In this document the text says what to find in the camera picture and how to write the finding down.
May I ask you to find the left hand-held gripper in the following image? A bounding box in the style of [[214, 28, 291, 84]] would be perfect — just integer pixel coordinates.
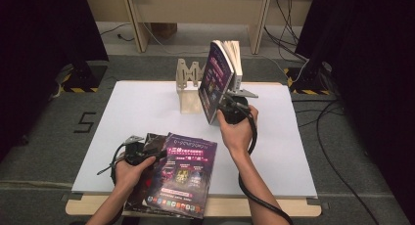
[[123, 135, 157, 165]]

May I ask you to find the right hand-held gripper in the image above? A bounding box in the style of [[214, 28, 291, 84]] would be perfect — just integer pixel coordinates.
[[218, 88, 259, 125]]

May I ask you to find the dark brown glossy magazine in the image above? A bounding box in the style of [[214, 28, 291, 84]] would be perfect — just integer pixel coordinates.
[[123, 132, 194, 219]]

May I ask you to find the purple magazine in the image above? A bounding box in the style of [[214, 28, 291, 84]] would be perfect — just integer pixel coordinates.
[[143, 132, 218, 219], [197, 39, 237, 125]]

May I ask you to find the beige expandable book stand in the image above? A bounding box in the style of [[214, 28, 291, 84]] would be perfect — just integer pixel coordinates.
[[175, 58, 207, 115]]

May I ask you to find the person's left hand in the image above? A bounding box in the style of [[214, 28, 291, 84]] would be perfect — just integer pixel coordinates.
[[114, 156, 157, 194]]

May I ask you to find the person's right hand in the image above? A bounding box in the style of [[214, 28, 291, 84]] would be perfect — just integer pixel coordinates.
[[216, 106, 258, 156]]

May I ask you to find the white table cover sheet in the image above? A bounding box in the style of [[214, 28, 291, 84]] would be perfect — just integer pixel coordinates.
[[71, 80, 318, 199]]

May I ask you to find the black hazard striped stand base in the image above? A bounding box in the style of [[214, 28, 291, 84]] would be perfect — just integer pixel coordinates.
[[60, 62, 109, 94], [283, 60, 337, 96]]

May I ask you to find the grey floor tape piece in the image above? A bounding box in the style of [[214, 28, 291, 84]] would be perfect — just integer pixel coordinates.
[[306, 198, 331, 210], [60, 192, 83, 203]]

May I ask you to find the beige wooden desk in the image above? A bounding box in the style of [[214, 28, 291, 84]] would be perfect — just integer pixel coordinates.
[[81, 0, 317, 56]]

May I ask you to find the black curtain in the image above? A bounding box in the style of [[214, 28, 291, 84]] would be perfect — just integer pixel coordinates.
[[295, 0, 415, 224], [0, 0, 109, 160]]

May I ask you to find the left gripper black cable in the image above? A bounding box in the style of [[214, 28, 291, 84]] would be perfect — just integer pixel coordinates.
[[110, 142, 128, 187]]

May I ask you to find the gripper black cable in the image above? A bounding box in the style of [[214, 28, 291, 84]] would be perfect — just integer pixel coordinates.
[[110, 142, 128, 187], [238, 102, 295, 225]]

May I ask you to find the black cable tie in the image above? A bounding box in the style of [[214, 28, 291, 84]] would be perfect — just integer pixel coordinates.
[[96, 165, 115, 176]]

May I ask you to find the white cable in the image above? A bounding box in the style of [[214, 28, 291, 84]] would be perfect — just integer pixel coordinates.
[[48, 64, 76, 101], [293, 57, 311, 86]]

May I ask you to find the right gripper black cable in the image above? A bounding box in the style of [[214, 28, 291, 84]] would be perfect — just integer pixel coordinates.
[[238, 102, 295, 225]]

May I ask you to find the long black floor cable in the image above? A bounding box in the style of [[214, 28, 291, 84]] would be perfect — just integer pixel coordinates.
[[315, 99, 383, 225]]

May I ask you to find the black socket cable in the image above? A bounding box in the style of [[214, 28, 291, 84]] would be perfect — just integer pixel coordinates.
[[275, 0, 300, 46]]

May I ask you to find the black floor cable with plug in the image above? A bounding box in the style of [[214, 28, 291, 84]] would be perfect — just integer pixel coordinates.
[[97, 22, 135, 43]]

